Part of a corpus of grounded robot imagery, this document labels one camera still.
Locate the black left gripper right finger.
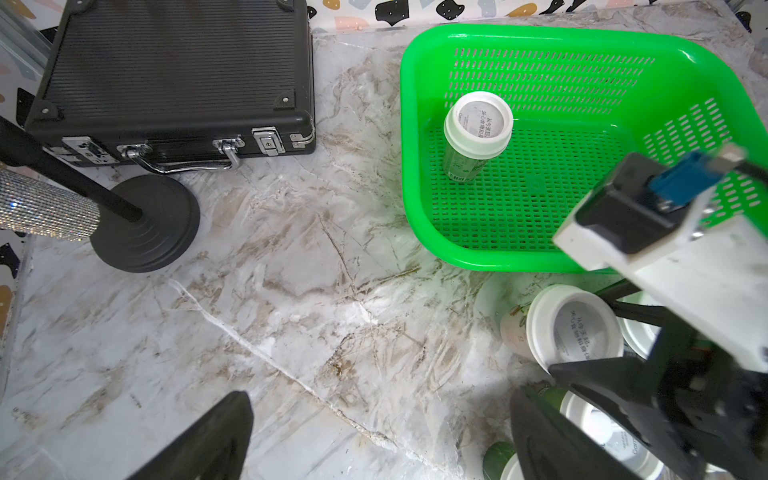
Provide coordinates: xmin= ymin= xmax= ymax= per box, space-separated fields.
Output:
xmin=510 ymin=387 xmax=637 ymax=479

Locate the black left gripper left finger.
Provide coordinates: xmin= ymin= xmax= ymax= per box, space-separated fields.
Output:
xmin=130 ymin=391 xmax=254 ymax=479

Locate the black microphone stand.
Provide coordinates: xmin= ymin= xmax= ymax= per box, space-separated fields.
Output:
xmin=1 ymin=119 xmax=200 ymax=273

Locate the black ribbed hard case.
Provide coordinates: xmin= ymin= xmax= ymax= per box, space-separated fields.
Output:
xmin=25 ymin=1 xmax=316 ymax=174

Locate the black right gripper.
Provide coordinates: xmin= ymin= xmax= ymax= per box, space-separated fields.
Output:
xmin=549 ymin=279 xmax=767 ymax=479

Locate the rhinestone silver microphone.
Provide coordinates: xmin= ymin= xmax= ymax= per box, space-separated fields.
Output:
xmin=1 ymin=169 xmax=100 ymax=241

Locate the green plastic basket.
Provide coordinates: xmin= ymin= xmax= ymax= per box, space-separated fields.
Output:
xmin=400 ymin=24 xmax=767 ymax=273

